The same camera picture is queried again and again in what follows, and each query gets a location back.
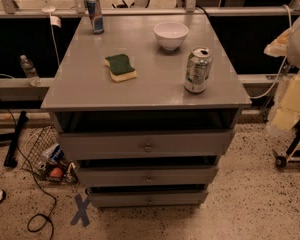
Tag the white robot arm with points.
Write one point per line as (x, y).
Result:
(287, 44)

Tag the grey drawer cabinet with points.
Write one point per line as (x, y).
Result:
(84, 99)

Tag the green yellow sponge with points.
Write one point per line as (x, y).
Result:
(120, 68)

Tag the grey middle drawer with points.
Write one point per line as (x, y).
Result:
(146, 176)

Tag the black metal stand leg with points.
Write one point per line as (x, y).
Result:
(10, 161)

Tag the grey drawer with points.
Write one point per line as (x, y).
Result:
(105, 200)
(90, 146)
(146, 176)

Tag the white bowl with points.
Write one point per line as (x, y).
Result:
(170, 35)

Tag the grey top drawer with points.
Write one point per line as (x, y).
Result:
(90, 146)

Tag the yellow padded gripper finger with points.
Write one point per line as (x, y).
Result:
(285, 114)

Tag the green silver soda can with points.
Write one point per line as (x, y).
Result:
(198, 69)

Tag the clear plastic water bottle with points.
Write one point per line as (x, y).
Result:
(30, 70)

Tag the wire basket with items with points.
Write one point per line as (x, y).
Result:
(46, 160)

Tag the white lamp with cord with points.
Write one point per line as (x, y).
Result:
(54, 22)

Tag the blue tape cross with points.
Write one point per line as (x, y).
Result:
(81, 214)

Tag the grey bottom drawer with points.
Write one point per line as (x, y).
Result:
(105, 200)

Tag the blue red energy can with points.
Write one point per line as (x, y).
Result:
(95, 15)

